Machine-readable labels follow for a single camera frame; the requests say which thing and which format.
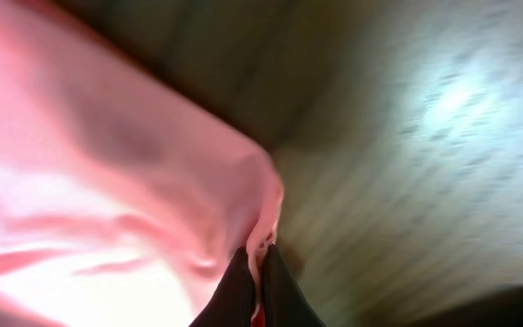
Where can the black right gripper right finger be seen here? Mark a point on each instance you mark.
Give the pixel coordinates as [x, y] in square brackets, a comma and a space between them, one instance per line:
[284, 303]

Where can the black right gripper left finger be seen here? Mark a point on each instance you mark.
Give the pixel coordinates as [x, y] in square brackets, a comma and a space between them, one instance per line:
[233, 301]

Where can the pink t-shirt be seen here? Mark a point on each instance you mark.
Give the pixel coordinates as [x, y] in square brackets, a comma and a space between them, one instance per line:
[121, 202]

